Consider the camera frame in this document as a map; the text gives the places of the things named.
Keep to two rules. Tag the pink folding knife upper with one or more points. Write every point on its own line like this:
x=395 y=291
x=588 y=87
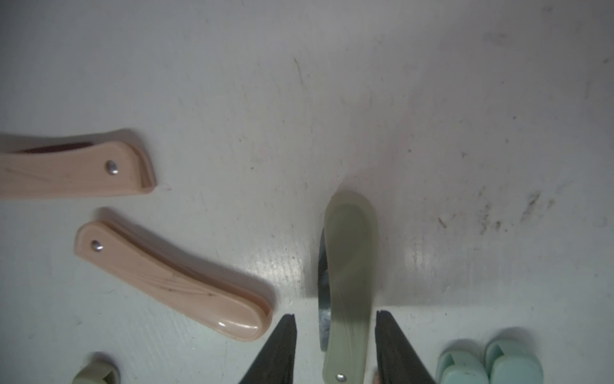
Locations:
x=77 y=170

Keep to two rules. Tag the pink folding knife angled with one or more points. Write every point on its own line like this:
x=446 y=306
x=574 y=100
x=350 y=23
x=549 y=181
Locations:
x=228 y=309

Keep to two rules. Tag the mint folding knife right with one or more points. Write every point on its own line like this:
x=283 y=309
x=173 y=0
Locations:
x=508 y=361

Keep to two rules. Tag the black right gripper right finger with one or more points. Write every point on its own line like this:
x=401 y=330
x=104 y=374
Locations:
x=397 y=361

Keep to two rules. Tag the olive folding knife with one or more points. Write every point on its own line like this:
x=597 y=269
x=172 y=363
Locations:
x=98 y=372
x=346 y=266

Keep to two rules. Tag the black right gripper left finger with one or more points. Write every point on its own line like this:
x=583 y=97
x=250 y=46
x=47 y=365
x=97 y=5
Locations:
x=275 y=362

